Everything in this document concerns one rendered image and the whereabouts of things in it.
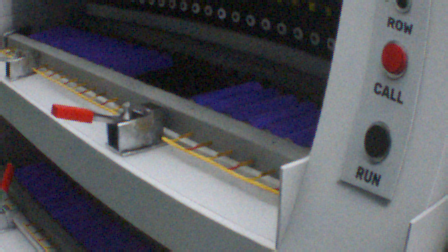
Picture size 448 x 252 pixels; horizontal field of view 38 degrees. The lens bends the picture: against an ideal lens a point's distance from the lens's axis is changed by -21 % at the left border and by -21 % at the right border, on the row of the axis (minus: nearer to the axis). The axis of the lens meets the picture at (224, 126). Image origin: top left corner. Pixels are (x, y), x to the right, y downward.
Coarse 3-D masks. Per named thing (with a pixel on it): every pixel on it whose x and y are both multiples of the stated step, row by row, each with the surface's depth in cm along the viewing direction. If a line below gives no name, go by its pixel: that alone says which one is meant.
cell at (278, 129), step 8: (312, 112) 55; (320, 112) 55; (288, 120) 54; (296, 120) 54; (304, 120) 54; (312, 120) 54; (264, 128) 53; (272, 128) 52; (280, 128) 52; (288, 128) 53; (296, 128) 53; (304, 128) 53; (280, 136) 52
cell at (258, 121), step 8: (296, 104) 57; (304, 104) 57; (312, 104) 57; (272, 112) 55; (280, 112) 55; (288, 112) 55; (296, 112) 56; (304, 112) 56; (248, 120) 54; (256, 120) 54; (264, 120) 54; (272, 120) 54; (280, 120) 55
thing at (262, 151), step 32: (64, 64) 69; (96, 64) 67; (96, 96) 62; (128, 96) 60; (160, 96) 57; (192, 128) 54; (224, 128) 51; (256, 128) 51; (256, 160) 49; (288, 160) 47
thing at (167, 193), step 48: (0, 48) 87; (240, 48) 69; (288, 48) 64; (0, 96) 74; (48, 96) 66; (48, 144) 63; (96, 144) 55; (96, 192) 56; (144, 192) 50; (192, 192) 48; (240, 192) 48; (288, 192) 39; (192, 240) 47; (240, 240) 42
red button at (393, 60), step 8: (384, 48) 35; (392, 48) 35; (400, 48) 34; (384, 56) 35; (392, 56) 35; (400, 56) 34; (384, 64) 35; (392, 64) 34; (400, 64) 34; (392, 72) 35
